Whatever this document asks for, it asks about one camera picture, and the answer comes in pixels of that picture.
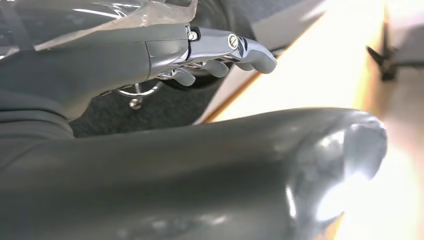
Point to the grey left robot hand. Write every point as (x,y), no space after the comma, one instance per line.
(99,66)

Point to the clear plastic film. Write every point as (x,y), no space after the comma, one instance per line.
(159,15)

